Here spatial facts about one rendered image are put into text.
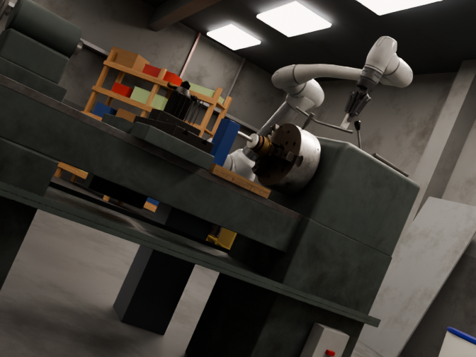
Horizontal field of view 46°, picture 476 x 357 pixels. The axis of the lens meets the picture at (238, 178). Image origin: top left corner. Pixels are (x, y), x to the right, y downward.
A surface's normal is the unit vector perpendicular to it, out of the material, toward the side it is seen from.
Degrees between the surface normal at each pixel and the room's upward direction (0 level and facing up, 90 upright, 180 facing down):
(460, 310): 90
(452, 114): 90
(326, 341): 90
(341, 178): 90
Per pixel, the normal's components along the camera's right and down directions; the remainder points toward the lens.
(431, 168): -0.83, -0.39
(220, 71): 0.38, 0.12
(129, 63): -0.41, -0.22
